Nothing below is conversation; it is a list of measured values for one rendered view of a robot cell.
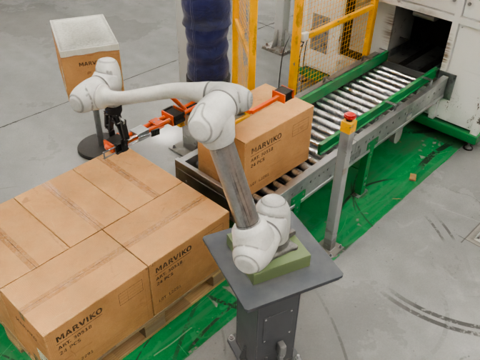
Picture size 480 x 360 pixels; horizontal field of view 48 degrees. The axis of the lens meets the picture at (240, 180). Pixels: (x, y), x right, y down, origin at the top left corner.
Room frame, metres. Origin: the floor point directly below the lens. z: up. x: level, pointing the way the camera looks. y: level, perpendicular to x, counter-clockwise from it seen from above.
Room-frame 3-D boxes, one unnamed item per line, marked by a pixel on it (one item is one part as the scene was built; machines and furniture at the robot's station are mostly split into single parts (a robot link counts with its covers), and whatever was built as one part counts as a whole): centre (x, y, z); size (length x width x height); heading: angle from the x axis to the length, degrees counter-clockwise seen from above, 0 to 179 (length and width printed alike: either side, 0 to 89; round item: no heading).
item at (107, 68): (2.07, 0.57, 1.53); 0.13 x 0.11 x 0.16; 158
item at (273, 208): (1.81, -0.15, 0.98); 0.18 x 0.16 x 0.22; 158
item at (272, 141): (2.82, -0.09, 0.75); 0.60 x 0.40 x 0.40; 136
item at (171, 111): (2.34, 0.34, 1.19); 0.10 x 0.08 x 0.06; 48
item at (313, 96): (3.86, -0.69, 0.60); 1.60 x 0.10 x 0.09; 137
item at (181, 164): (2.56, 0.15, 0.58); 0.70 x 0.03 x 0.06; 47
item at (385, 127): (3.20, -0.88, 0.50); 2.31 x 0.05 x 0.19; 137
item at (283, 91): (2.58, -0.22, 1.19); 0.09 x 0.08 x 0.05; 48
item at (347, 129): (2.64, -0.61, 0.50); 0.07 x 0.07 x 1.00; 47
